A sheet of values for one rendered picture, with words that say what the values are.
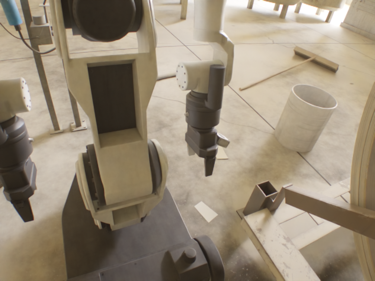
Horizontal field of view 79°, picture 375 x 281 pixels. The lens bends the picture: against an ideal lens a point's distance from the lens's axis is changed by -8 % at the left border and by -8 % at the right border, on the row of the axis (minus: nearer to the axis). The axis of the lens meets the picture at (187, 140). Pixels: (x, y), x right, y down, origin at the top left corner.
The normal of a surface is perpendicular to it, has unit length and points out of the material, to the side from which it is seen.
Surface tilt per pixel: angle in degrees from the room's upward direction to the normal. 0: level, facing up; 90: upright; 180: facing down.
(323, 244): 0
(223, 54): 90
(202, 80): 79
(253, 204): 90
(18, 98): 69
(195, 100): 39
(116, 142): 10
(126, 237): 0
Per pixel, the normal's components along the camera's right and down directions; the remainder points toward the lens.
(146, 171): 0.40, 0.28
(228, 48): 0.41, 0.47
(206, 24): -0.22, 0.49
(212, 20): 0.12, 0.51
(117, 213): 0.29, -0.33
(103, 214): 0.37, 0.75
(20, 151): 0.90, 0.25
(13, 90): 0.36, -0.11
